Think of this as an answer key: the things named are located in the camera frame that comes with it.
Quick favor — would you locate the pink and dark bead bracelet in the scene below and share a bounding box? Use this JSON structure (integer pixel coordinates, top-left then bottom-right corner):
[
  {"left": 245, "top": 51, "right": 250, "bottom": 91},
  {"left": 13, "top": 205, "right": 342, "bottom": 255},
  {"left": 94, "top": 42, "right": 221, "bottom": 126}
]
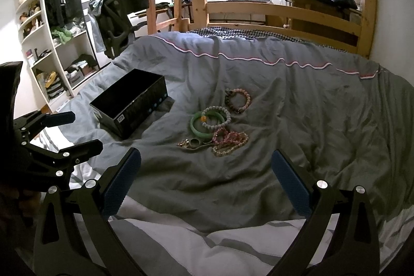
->
[{"left": 224, "top": 87, "right": 252, "bottom": 114}]

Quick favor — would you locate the green jade bangle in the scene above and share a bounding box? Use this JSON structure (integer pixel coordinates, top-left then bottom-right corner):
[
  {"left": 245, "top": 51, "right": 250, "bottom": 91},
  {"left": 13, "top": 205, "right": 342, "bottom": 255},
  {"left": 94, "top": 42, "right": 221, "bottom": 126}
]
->
[{"left": 189, "top": 111, "right": 225, "bottom": 139}]

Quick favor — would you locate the checkered bed sheet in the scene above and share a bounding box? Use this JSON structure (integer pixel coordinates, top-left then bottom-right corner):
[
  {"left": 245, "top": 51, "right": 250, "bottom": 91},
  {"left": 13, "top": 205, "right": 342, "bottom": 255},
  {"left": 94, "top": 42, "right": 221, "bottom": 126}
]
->
[{"left": 189, "top": 27, "right": 347, "bottom": 53}]

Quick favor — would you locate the wooden desk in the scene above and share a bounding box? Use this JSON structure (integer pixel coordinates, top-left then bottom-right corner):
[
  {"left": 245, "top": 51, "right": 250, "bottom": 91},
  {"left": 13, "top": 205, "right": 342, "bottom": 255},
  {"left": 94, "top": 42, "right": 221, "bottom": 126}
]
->
[{"left": 130, "top": 0, "right": 272, "bottom": 23}]

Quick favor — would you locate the green garment on shelf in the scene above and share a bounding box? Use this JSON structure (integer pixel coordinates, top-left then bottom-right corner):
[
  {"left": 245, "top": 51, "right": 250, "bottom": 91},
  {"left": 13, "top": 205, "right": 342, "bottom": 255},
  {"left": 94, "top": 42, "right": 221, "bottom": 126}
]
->
[{"left": 51, "top": 27, "right": 72, "bottom": 44}]

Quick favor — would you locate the white shelf unit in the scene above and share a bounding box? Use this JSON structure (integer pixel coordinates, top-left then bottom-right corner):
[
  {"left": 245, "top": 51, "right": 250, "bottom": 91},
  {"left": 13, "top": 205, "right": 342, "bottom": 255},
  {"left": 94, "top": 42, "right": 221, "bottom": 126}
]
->
[{"left": 13, "top": 0, "right": 110, "bottom": 111}]

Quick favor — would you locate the white bead bracelet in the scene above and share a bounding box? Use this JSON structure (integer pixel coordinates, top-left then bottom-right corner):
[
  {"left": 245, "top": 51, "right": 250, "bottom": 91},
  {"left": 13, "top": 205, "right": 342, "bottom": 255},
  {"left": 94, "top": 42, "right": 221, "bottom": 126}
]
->
[{"left": 201, "top": 105, "right": 232, "bottom": 130}]

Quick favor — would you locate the gold charm ring jewelry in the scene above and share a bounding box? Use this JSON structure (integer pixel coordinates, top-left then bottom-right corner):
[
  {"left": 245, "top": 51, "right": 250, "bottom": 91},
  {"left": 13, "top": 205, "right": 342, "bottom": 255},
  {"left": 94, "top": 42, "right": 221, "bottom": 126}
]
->
[{"left": 177, "top": 138, "right": 213, "bottom": 151}]

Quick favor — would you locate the gold bead bracelet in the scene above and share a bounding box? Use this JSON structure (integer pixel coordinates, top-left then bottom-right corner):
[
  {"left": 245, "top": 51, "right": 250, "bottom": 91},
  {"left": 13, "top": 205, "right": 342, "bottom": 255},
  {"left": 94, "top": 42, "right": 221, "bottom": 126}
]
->
[{"left": 211, "top": 132, "right": 250, "bottom": 157}]

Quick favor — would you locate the grey jacket on chair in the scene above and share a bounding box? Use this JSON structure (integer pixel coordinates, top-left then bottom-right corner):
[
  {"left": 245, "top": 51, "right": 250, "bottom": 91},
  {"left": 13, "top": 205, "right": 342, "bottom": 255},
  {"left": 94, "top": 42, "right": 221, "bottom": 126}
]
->
[{"left": 88, "top": 0, "right": 108, "bottom": 53}]

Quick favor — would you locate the black office chair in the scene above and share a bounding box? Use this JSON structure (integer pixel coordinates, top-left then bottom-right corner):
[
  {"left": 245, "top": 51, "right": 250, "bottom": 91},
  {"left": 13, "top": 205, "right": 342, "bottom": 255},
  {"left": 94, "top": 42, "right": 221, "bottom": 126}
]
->
[{"left": 97, "top": 0, "right": 147, "bottom": 59}]

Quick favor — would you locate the wooden bunk bed frame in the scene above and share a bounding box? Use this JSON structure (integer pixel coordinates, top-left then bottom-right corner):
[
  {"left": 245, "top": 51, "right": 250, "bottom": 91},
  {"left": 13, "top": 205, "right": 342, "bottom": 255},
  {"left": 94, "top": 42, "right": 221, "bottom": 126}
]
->
[{"left": 188, "top": 0, "right": 377, "bottom": 58}]

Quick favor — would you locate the black jewelry box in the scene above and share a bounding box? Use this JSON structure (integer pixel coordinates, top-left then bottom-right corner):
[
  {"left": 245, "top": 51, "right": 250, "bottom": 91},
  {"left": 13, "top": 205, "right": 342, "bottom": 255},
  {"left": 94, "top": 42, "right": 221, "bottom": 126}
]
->
[{"left": 90, "top": 69, "right": 168, "bottom": 139}]

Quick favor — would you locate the grey duvet cover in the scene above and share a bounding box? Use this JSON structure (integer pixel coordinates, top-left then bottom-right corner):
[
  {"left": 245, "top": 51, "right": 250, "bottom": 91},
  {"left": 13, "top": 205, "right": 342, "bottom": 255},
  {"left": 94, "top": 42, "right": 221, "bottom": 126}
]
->
[{"left": 30, "top": 31, "right": 414, "bottom": 276}]

